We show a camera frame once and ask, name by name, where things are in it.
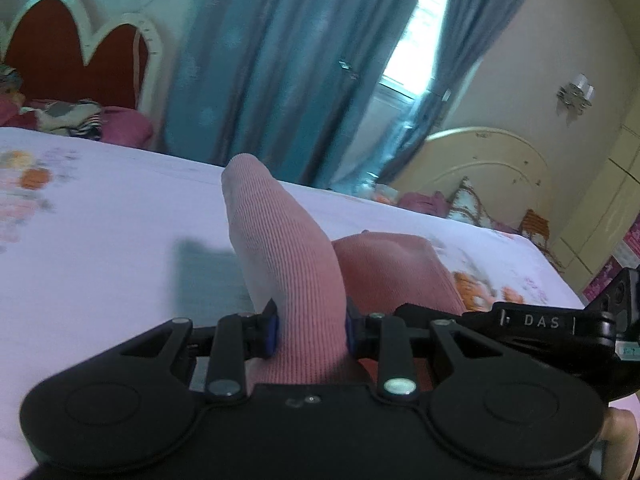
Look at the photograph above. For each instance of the cream arched headboard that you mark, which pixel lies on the cream arched headboard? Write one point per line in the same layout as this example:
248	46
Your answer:
480	165

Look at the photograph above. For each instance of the multicoloured cloth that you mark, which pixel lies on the multicoloured cloth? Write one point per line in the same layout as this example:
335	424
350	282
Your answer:
9	80

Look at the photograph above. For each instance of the wide blue patterned curtain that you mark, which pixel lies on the wide blue patterned curtain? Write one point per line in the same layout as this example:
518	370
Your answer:
280	70

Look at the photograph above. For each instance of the patterned white-edged pillow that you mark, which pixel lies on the patterned white-edged pillow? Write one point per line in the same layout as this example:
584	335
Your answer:
470	205

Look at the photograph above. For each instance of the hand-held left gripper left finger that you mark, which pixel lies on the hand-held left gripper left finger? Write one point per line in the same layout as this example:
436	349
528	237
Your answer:
271	330

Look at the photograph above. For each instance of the pink printed boxes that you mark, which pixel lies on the pink printed boxes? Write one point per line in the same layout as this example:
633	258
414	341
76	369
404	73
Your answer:
612	270

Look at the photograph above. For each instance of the black and white striped cloth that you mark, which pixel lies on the black and white striped cloth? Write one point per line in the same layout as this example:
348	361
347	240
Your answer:
70	117

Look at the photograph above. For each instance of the floral white bed sheet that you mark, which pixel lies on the floral white bed sheet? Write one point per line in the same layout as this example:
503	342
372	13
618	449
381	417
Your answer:
110	220

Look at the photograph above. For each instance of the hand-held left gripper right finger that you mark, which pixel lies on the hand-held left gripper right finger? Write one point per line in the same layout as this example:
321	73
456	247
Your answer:
348	332

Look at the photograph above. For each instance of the pink ribbed garment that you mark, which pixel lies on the pink ribbed garment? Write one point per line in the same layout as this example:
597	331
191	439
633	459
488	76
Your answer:
285	260

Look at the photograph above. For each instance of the red heart-shaped headboard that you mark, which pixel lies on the red heart-shaped headboard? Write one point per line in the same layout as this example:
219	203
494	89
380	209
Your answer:
55	55

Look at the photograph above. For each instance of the pink pillow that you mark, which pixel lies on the pink pillow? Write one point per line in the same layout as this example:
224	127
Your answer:
127	127

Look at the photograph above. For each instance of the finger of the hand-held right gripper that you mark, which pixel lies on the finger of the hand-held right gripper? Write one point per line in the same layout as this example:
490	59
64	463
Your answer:
425	311

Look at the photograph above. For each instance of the bright window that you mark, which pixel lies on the bright window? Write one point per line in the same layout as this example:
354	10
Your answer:
412	45

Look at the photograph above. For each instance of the tied blue curtain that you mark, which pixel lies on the tied blue curtain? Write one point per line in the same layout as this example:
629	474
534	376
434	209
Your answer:
450	75

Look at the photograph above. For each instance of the cream wardrobe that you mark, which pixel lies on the cream wardrobe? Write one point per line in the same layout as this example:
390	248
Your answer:
605	210

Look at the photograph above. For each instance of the dark red cloth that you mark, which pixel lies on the dark red cloth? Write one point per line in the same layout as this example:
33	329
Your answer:
15	112

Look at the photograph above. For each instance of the pink crumpled cloth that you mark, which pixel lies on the pink crumpled cloth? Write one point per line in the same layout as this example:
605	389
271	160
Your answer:
425	205

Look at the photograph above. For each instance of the person's right hand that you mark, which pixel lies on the person's right hand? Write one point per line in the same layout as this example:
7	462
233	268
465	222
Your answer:
622	435

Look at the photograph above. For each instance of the metal curtain clip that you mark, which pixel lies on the metal curtain clip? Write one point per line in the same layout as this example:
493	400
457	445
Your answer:
349	67

